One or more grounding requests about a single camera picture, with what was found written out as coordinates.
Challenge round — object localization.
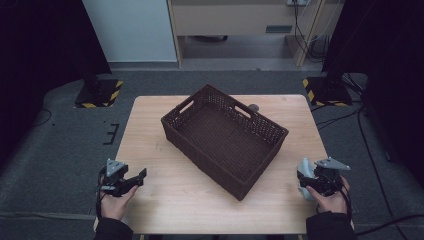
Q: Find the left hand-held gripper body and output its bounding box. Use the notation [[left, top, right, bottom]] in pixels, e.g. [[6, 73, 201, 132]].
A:
[[98, 158, 134, 198]]

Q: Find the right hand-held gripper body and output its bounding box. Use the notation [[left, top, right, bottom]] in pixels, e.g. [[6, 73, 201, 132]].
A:
[[311, 157, 351, 197]]

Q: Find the light blue cloth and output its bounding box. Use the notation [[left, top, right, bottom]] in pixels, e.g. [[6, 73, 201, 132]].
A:
[[296, 157, 317, 202]]

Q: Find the brown woven basket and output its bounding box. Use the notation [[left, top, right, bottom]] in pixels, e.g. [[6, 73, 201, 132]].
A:
[[160, 83, 290, 202]]

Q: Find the person's right hand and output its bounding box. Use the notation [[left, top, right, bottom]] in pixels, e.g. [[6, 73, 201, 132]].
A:
[[305, 175, 351, 214]]

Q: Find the person's left hand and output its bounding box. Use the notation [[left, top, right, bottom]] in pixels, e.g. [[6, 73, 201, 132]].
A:
[[99, 184, 139, 222]]

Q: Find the striped black stand base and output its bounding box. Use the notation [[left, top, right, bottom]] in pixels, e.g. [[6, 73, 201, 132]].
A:
[[74, 71, 124, 109], [302, 71, 354, 108]]

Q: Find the white partition panel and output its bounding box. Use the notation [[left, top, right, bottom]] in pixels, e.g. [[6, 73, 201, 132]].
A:
[[82, 0, 178, 63]]

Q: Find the black curtain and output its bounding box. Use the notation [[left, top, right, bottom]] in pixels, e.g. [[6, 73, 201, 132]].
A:
[[321, 0, 424, 189], [0, 0, 113, 168]]

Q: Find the beige wooden desk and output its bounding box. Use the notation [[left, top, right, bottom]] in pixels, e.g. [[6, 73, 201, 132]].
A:
[[166, 0, 344, 68]]

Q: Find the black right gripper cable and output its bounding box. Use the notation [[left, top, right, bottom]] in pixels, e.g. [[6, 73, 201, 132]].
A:
[[339, 186, 354, 221]]

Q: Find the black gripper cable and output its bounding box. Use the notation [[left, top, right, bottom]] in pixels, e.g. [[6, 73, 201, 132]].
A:
[[339, 186, 354, 221], [95, 168, 108, 218]]

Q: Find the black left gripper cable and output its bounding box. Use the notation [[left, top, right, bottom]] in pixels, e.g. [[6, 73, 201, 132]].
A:
[[95, 168, 108, 218]]

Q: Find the long black floor cable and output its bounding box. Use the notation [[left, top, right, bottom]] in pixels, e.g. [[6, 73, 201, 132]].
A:
[[356, 106, 409, 240]]

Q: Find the black floor cable pair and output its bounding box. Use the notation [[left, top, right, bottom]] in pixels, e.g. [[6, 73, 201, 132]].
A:
[[309, 99, 363, 131]]

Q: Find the thick black floor cable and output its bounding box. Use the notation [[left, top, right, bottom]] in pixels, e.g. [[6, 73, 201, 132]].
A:
[[354, 213, 424, 238]]

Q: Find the thin black floor cable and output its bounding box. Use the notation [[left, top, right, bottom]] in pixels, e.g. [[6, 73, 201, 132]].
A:
[[33, 108, 53, 128]]

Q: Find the black desk cable bundle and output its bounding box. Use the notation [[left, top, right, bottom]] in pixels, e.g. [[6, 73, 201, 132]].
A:
[[293, 0, 331, 64]]

